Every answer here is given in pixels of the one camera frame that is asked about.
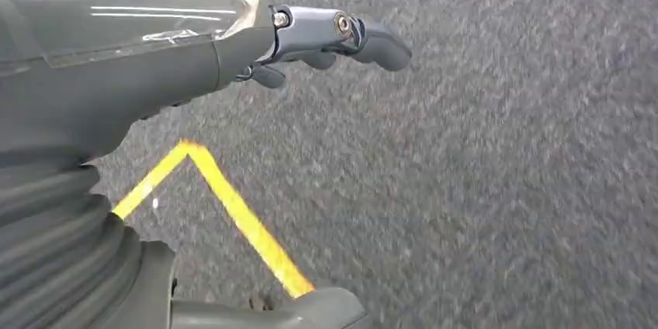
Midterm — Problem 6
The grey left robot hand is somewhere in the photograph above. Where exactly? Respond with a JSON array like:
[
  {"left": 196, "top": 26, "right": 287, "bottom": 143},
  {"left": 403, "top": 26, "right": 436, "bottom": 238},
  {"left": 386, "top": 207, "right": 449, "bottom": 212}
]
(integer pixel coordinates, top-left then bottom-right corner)
[{"left": 0, "top": 0, "right": 414, "bottom": 329}]

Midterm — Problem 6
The yellow floor tape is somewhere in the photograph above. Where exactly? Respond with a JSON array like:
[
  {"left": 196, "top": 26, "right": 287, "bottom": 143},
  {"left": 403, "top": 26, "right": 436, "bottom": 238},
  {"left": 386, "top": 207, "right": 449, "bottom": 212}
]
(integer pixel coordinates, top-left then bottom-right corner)
[{"left": 111, "top": 139, "right": 317, "bottom": 300}]

